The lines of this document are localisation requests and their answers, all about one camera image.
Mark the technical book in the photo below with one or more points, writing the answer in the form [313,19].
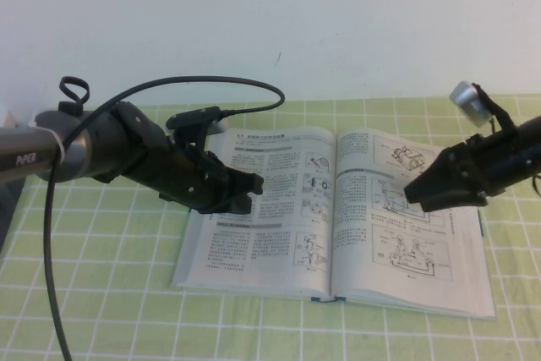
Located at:
[274,251]

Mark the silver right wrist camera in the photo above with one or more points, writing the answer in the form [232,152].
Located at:
[467,101]

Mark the green checked tablecloth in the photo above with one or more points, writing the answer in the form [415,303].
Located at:
[127,272]

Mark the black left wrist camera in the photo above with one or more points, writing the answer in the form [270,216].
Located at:
[190,118]

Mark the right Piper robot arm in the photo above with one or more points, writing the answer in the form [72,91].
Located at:
[524,145]

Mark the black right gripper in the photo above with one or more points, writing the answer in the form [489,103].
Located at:
[473,166]

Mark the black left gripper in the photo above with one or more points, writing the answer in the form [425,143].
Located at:
[194,179]

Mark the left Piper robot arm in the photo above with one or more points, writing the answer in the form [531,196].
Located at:
[105,145]

